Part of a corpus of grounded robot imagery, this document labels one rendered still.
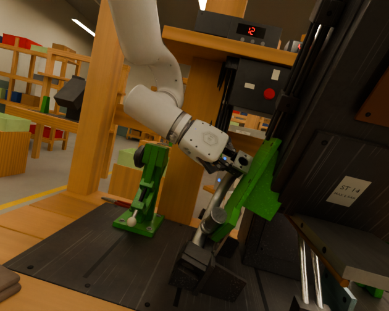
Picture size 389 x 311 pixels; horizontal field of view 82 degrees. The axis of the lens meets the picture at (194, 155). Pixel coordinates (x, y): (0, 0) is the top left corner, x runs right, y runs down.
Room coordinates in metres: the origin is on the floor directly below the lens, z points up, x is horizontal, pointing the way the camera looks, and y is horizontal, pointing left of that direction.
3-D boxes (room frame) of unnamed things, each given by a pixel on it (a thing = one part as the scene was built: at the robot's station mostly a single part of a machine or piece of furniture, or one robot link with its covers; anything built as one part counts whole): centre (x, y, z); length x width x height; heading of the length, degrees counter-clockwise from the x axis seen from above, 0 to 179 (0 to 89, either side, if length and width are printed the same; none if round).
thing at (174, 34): (0.83, -0.27, 1.52); 0.90 x 0.25 x 0.04; 85
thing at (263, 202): (0.51, -0.17, 1.17); 0.13 x 0.12 x 0.20; 85
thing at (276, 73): (0.79, -0.15, 1.42); 0.17 x 0.12 x 0.15; 85
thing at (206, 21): (0.81, 0.03, 1.59); 0.15 x 0.07 x 0.07; 85
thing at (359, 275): (0.46, -0.32, 1.11); 0.39 x 0.16 x 0.03; 175
